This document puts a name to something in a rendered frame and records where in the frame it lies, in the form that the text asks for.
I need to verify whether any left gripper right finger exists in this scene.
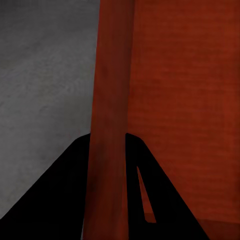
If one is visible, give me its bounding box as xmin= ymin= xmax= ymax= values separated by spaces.
xmin=125 ymin=133 xmax=210 ymax=240

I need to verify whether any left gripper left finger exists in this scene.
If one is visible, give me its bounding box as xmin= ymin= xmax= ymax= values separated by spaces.
xmin=0 ymin=133 xmax=91 ymax=240

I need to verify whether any storage box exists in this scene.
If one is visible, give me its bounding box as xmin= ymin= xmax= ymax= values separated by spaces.
xmin=81 ymin=0 xmax=240 ymax=240

